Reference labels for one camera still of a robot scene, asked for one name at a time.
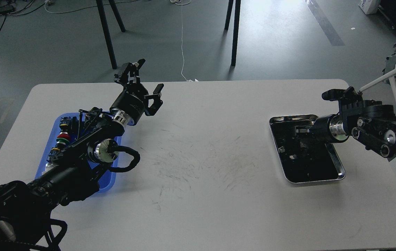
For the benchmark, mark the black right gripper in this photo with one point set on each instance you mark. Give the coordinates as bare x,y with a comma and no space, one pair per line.
327,129

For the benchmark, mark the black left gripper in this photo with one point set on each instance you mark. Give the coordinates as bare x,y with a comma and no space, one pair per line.
128,108

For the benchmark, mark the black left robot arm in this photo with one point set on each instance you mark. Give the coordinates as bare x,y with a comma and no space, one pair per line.
84,152

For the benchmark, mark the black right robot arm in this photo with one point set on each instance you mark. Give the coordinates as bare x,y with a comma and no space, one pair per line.
370,122

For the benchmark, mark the silver metal tray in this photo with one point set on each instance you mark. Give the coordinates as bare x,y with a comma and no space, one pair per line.
304,160

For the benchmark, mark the blue plastic tray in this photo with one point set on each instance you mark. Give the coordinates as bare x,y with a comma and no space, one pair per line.
106,182

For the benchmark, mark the black tripod legs right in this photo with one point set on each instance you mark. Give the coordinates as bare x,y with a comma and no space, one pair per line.
236,4

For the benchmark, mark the white cardboard box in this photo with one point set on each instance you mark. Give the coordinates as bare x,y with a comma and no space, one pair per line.
369,6

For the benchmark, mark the red push button switch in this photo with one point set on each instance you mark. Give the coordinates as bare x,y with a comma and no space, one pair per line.
65,136

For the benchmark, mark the green push button switch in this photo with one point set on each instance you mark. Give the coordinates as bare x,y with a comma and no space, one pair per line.
63,141

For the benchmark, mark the blue black switch base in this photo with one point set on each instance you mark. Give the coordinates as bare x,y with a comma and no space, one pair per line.
55,150

